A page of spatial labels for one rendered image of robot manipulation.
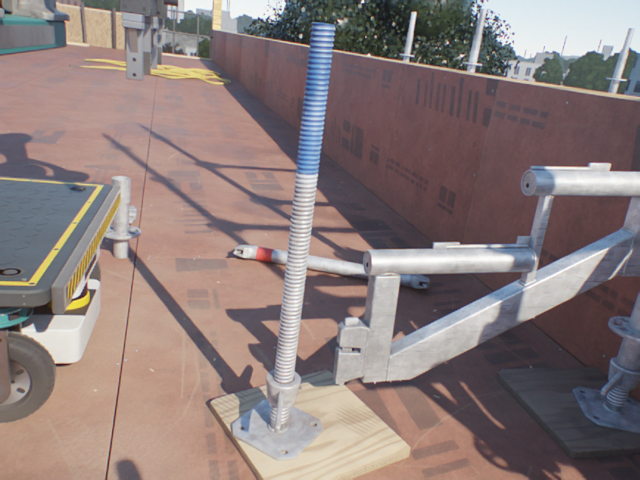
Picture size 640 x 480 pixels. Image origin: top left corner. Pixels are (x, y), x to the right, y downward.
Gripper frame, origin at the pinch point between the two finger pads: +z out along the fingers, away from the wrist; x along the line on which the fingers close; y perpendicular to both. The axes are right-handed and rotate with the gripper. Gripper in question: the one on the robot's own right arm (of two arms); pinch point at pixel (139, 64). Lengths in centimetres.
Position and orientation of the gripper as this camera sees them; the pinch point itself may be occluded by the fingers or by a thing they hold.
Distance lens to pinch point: 112.5
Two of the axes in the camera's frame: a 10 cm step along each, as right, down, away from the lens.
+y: -9.8, -0.5, -2.0
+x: 1.7, 3.5, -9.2
